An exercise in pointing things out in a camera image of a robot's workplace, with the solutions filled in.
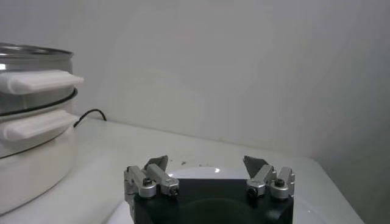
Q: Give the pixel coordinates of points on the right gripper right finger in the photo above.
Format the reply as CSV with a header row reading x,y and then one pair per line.
x,y
268,179

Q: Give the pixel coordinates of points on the white electric pot base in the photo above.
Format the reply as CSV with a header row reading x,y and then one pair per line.
x,y
36,164

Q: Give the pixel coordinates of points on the white round plate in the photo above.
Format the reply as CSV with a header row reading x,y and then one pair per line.
x,y
207,172

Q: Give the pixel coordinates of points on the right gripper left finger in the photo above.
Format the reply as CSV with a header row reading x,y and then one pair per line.
x,y
152,179

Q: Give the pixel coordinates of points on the perforated steel steamer basket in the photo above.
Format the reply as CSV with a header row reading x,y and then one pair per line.
x,y
33,82

